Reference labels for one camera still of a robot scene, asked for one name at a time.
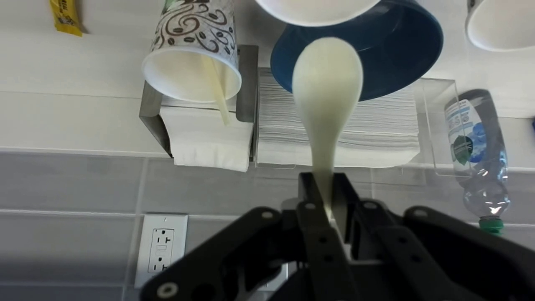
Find blue bowl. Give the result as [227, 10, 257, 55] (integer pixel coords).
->
[269, 0, 446, 104]

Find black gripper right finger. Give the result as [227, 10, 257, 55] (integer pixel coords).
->
[330, 172, 535, 301]

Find white plastic spoon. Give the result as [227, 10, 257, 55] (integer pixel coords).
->
[290, 35, 365, 219]

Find white folded napkins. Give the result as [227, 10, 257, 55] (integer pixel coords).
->
[157, 102, 255, 174]

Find white wall outlet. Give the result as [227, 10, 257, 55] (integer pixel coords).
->
[131, 213, 190, 291]

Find clear acrylic napkin holder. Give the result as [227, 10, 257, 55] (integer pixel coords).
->
[252, 69, 461, 176]

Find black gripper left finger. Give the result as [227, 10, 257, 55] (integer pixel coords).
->
[138, 171, 360, 301]

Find yellow snack packet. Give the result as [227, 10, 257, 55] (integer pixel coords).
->
[48, 0, 85, 39]

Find clear bottle green cap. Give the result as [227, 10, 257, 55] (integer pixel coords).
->
[442, 89, 511, 238]

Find patterned paper cup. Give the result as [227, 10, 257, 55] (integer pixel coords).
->
[253, 0, 384, 29]
[140, 0, 243, 106]
[464, 0, 535, 54]

